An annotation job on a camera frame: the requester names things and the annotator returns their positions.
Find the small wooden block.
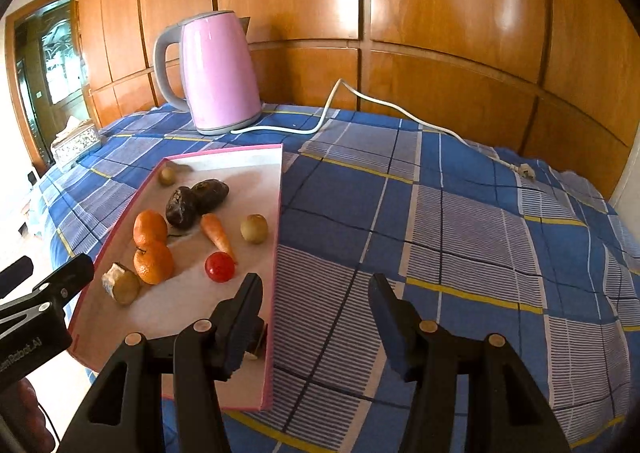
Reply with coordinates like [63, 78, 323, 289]
[101, 262, 141, 306]

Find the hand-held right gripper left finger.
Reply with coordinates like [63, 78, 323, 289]
[57, 273, 264, 453]

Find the small orange mandarin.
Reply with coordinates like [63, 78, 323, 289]
[133, 239, 175, 285]

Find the wooden glass door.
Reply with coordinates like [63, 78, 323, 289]
[7, 0, 93, 169]

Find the pink tray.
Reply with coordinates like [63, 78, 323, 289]
[67, 143, 284, 411]

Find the blue checkered tablecloth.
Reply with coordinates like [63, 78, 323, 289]
[30, 103, 640, 453]

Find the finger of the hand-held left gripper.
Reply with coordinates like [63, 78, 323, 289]
[0, 253, 96, 329]
[0, 255, 35, 297]

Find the person's left hand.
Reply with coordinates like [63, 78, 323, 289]
[16, 378, 53, 452]

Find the large orange mandarin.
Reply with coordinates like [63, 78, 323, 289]
[132, 210, 169, 246]

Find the pink electric kettle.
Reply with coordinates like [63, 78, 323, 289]
[153, 10, 263, 136]

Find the small carrot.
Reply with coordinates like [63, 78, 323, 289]
[201, 213, 238, 265]

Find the red cherry tomato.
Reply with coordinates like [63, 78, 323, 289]
[205, 252, 236, 283]

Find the yellow-green jujube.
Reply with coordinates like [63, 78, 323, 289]
[240, 214, 268, 244]

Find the dark brown round tuber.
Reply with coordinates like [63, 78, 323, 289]
[165, 186, 202, 229]
[191, 180, 230, 212]

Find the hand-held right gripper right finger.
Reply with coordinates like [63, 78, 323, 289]
[367, 273, 571, 453]

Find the white power cord with plug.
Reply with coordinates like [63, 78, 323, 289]
[230, 78, 537, 181]

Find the patterned tissue box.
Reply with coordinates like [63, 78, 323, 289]
[50, 117, 103, 170]

